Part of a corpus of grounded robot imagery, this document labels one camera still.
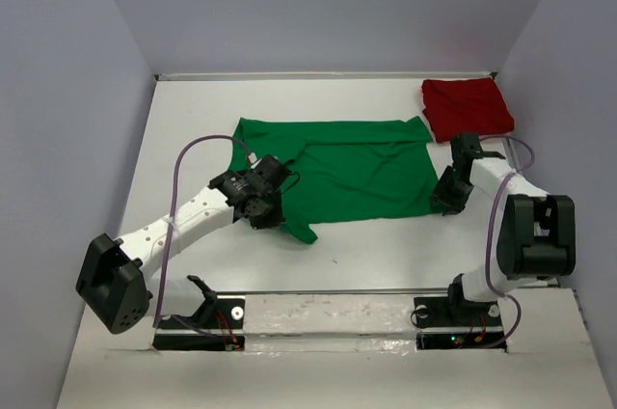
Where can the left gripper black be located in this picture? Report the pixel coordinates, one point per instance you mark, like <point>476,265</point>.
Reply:
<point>271,221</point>

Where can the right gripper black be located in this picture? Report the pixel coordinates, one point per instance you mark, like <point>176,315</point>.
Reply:
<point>440,194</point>

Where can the green t-shirt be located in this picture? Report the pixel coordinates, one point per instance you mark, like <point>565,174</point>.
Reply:
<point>344,171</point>

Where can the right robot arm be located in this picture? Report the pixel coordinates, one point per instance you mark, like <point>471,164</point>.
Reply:
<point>486,283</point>

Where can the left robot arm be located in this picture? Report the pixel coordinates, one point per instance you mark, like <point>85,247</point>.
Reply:
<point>123,279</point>

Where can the folded red t-shirt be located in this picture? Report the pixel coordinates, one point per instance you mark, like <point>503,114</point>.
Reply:
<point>453,107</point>

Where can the aluminium rail right edge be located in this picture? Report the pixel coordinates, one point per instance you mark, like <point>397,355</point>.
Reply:
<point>528,244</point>

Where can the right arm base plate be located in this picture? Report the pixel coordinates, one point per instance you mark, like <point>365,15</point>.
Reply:
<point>441,326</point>

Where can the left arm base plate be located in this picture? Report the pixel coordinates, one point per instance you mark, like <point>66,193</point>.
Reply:
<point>216,325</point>

